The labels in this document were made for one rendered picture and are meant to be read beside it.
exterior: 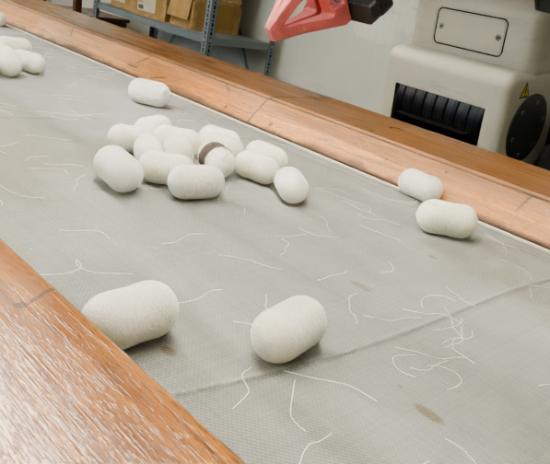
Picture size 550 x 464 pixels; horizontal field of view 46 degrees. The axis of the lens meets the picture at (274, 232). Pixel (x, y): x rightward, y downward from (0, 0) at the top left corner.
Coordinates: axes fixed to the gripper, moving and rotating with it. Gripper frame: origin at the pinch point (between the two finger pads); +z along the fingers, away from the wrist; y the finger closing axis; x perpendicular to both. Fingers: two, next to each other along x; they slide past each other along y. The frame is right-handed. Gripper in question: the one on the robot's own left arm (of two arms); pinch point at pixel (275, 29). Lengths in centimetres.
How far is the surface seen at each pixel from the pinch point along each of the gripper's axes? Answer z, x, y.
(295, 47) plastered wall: -132, 150, -187
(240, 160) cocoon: 14.6, -3.6, 12.8
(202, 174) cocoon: 18.4, -7.4, 15.6
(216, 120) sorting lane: 8.6, 3.5, -0.9
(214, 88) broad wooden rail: 4.9, 4.7, -6.1
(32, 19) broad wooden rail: 5.5, 4.8, -44.3
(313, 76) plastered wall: -124, 158, -170
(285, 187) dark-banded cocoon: 15.0, -3.8, 17.4
